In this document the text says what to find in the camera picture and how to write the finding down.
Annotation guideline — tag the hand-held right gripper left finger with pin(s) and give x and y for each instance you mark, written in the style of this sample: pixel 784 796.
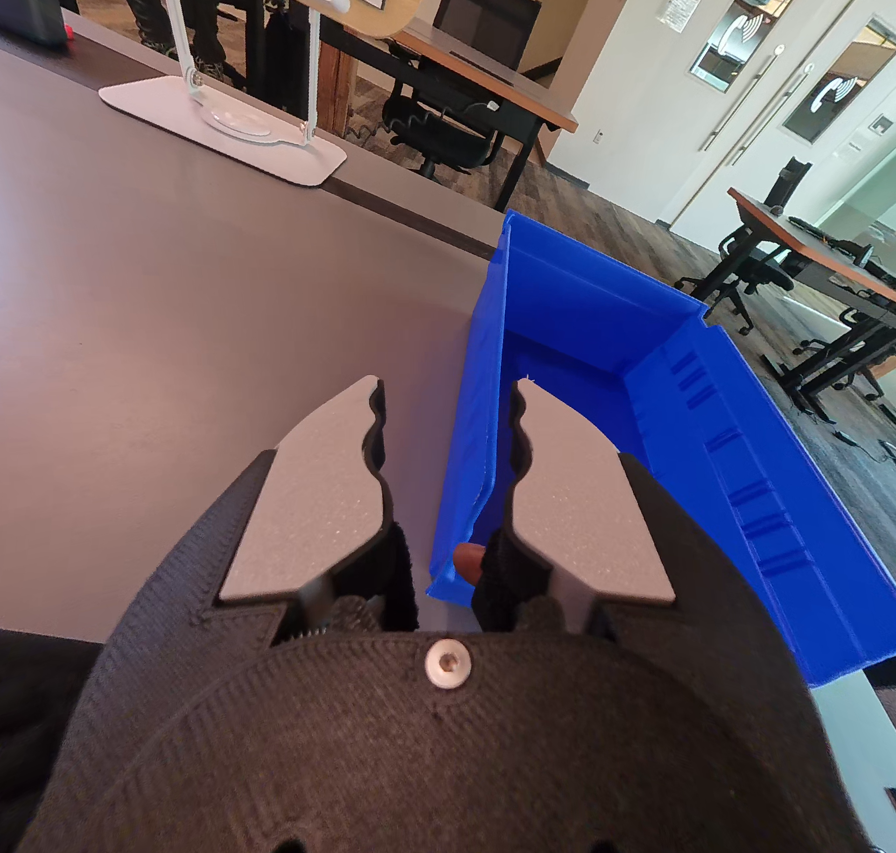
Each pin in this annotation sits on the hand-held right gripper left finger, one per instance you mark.
pixel 308 510

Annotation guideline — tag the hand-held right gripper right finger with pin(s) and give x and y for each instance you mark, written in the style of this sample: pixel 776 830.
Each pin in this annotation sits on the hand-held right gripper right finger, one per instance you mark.
pixel 588 517

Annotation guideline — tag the blue plastic bin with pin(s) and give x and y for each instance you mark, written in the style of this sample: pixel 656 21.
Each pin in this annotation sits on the blue plastic bin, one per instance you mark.
pixel 700 447

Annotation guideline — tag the black office chair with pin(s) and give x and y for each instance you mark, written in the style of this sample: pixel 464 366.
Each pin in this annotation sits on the black office chair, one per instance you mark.
pixel 490 20
pixel 763 279
pixel 434 132
pixel 791 181

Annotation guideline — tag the person's black trousers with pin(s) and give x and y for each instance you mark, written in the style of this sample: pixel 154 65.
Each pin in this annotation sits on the person's black trousers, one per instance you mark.
pixel 35 727

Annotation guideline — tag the white document stand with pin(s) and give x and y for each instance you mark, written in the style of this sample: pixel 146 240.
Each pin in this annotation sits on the white document stand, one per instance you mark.
pixel 140 100

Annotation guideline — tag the white door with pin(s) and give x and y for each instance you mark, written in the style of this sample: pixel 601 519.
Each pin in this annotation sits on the white door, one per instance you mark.
pixel 749 23
pixel 836 86

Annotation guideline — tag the dark grey case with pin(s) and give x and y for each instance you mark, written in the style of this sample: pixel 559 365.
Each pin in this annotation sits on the dark grey case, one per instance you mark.
pixel 31 6

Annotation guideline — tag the paper wall notice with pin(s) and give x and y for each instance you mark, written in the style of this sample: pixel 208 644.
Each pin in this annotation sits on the paper wall notice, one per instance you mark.
pixel 679 9

